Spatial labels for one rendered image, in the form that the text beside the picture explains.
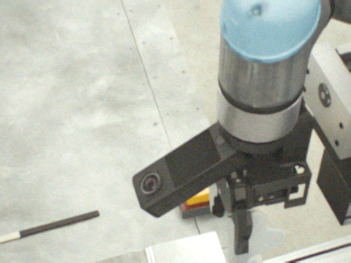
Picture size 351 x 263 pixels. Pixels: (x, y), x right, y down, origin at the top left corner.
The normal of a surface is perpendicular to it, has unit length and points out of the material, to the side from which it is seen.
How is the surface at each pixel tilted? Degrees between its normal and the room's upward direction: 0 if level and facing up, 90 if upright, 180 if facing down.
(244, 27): 87
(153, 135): 0
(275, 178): 0
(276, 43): 87
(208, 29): 0
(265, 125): 91
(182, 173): 32
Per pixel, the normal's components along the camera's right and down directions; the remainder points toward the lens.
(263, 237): 0.27, 0.60
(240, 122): -0.50, 0.67
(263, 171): 0.03, -0.62
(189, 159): -0.49, -0.41
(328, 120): -0.94, 0.26
